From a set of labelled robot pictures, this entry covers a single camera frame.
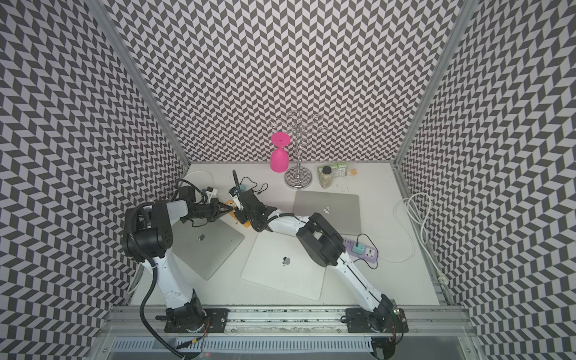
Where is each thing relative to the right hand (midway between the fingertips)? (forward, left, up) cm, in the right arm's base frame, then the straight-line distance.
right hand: (239, 207), depth 97 cm
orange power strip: (-4, +2, +2) cm, 5 cm away
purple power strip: (-20, -54, -3) cm, 58 cm away
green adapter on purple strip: (-21, -48, +3) cm, 53 cm away
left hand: (-1, +3, -1) cm, 4 cm away
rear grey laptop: (+1, -46, -5) cm, 46 cm away
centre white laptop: (-23, -20, -3) cm, 31 cm away
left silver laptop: (-17, +12, -4) cm, 21 cm away
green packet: (+19, -45, +2) cm, 49 cm away
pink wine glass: (+11, -19, +19) cm, 29 cm away
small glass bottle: (+13, -39, +3) cm, 41 cm away
